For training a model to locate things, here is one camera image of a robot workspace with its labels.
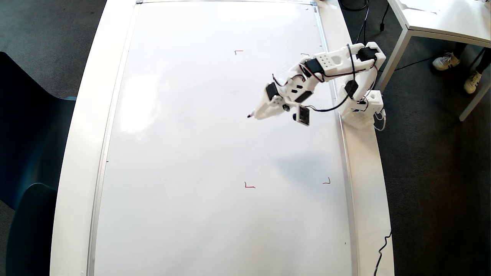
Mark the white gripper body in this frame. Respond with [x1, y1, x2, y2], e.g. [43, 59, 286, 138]
[265, 75, 316, 112]

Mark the large white whiteboard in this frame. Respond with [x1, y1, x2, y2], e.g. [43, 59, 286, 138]
[86, 0, 361, 276]

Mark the white sneaker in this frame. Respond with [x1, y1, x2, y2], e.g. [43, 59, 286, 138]
[432, 53, 460, 71]
[463, 71, 483, 94]

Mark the white side table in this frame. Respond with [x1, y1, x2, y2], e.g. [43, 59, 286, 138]
[378, 0, 491, 122]

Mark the dark blue chair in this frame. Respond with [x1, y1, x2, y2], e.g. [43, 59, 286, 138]
[0, 52, 77, 276]

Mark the black wrist camera board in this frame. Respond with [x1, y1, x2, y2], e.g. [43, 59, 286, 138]
[293, 105, 311, 127]

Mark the black camera cable on arm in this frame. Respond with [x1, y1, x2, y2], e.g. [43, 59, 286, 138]
[306, 43, 359, 113]

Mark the white cable at arm base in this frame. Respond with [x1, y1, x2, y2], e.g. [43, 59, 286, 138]
[374, 109, 386, 132]

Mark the black looped floor cable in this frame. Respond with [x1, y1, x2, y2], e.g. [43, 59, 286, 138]
[339, 0, 370, 43]

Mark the black floor cable with plug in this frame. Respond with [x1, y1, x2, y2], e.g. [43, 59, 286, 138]
[379, 0, 390, 33]

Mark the black cable under side table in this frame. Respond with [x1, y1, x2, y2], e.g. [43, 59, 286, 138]
[395, 56, 438, 72]

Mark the thin black cable on table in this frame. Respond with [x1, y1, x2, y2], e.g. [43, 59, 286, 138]
[374, 229, 392, 276]

